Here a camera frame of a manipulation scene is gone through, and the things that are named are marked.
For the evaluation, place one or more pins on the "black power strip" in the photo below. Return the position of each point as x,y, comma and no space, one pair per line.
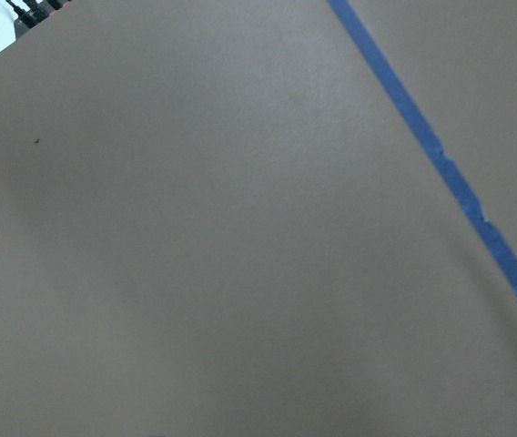
33,13

